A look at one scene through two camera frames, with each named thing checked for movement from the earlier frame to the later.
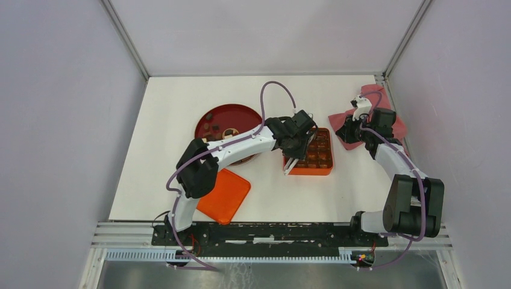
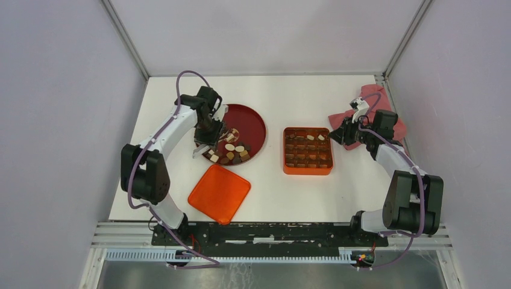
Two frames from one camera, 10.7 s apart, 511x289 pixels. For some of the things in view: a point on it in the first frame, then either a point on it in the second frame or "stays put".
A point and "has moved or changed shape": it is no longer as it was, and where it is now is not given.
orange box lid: (224, 200) stays put
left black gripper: (300, 153) to (211, 139)
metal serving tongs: (290, 162) has moved or changed shape
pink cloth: (373, 94) stays put
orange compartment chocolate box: (319, 158) stays put
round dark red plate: (226, 122) stays put
